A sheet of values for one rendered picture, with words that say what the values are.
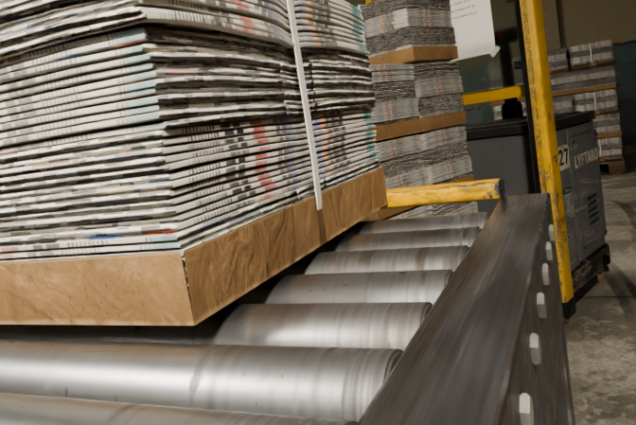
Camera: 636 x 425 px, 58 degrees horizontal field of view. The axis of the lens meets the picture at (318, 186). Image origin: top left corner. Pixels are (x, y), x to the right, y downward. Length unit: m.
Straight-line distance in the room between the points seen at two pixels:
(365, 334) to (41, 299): 0.21
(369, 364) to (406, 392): 0.04
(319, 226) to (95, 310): 0.20
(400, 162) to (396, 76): 0.27
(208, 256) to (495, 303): 0.16
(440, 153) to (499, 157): 0.61
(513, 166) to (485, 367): 2.30
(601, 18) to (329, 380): 7.69
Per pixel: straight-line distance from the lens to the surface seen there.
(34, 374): 0.39
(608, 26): 7.88
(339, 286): 0.40
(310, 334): 0.34
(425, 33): 2.01
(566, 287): 2.44
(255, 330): 0.36
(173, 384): 0.32
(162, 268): 0.34
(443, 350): 0.27
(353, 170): 0.58
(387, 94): 1.78
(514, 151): 2.53
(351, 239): 0.54
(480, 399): 0.23
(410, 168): 1.85
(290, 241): 0.44
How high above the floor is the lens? 0.91
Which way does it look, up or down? 6 degrees down
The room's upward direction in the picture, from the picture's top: 9 degrees counter-clockwise
